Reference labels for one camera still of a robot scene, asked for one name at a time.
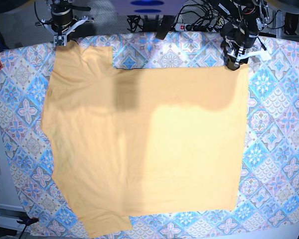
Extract black table clamp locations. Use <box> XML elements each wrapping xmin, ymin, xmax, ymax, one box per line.
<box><xmin>155</xmin><ymin>15</ymin><xmax>175</xmax><ymax>40</ymax></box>

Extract orange black clamp bottom left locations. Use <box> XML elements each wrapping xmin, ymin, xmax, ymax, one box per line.
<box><xmin>17</xmin><ymin>217</ymin><xmax>39</xmax><ymax>227</ymax></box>

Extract purple camera mount housing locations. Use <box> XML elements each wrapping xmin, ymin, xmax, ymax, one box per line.
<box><xmin>110</xmin><ymin>0</ymin><xmax>185</xmax><ymax>15</ymax></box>

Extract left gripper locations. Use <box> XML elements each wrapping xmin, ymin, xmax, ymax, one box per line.
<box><xmin>224</xmin><ymin>24</ymin><xmax>271</xmax><ymax>71</ymax></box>

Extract white power strip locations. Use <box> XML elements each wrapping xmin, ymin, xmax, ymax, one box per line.
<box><xmin>174</xmin><ymin>23</ymin><xmax>199</xmax><ymax>32</ymax></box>

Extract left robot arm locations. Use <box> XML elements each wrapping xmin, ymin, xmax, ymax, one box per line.
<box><xmin>210</xmin><ymin>0</ymin><xmax>271</xmax><ymax>71</ymax></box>

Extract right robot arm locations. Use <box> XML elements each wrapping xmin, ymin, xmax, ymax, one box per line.
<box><xmin>34</xmin><ymin>0</ymin><xmax>94</xmax><ymax>47</ymax></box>

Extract white rail box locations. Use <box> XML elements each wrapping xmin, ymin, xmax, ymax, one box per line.
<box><xmin>0</xmin><ymin>204</ymin><xmax>27</xmax><ymax>232</ymax></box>

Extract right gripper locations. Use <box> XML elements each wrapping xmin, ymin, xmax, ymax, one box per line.
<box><xmin>35</xmin><ymin>9</ymin><xmax>94</xmax><ymax>46</ymax></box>

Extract yellow T-shirt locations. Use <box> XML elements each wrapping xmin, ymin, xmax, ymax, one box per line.
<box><xmin>40</xmin><ymin>42</ymin><xmax>249</xmax><ymax>238</ymax></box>

